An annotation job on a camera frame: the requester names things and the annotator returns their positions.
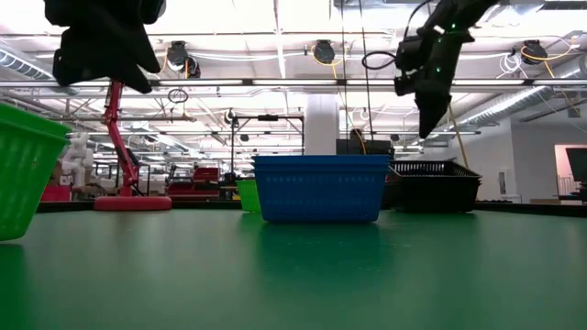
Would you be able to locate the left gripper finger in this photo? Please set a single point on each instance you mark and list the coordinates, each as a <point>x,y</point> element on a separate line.
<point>119,55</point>

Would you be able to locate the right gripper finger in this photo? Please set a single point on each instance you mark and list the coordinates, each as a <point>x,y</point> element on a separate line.
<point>431,114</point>

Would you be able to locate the black plastic basket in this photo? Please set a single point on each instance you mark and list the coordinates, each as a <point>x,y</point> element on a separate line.
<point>470,179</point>
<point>435,197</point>
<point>431,168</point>

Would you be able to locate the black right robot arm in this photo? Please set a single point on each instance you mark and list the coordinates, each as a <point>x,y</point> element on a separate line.
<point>463,14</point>

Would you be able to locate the black monitor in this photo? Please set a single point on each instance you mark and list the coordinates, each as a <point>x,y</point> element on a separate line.
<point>367,147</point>

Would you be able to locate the person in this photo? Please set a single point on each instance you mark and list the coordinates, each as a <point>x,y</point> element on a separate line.
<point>356,134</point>

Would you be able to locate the white pillar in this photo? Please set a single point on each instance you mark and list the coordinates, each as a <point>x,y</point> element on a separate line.
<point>321,124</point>

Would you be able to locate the blue plastic basket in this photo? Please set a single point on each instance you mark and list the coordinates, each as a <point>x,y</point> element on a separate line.
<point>321,197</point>

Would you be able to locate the red tool chest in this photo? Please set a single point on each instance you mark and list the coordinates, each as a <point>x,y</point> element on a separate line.
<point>202,176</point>

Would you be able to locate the red desk lamp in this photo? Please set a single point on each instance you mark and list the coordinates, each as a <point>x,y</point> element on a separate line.
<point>133,203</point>

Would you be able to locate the green plastic basket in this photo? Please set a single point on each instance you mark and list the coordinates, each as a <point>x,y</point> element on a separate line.
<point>27,174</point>
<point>248,197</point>

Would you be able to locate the green table mat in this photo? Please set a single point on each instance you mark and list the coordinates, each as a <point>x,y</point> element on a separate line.
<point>293,275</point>

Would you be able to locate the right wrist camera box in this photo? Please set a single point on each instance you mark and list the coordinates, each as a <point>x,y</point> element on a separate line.
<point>409,51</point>

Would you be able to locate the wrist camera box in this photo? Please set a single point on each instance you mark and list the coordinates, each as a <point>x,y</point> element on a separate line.
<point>409,51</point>
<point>60,69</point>

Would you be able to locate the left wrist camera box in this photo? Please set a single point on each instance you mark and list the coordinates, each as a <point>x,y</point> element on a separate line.
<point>60,69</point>

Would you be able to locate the silver ventilation duct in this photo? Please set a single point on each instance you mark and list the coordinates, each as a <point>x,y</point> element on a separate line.
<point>513,103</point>

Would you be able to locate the dark wall screen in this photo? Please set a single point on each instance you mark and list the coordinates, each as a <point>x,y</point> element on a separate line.
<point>578,165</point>

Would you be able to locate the black frame stand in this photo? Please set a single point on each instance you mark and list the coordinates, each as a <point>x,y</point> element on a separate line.
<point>268,117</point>

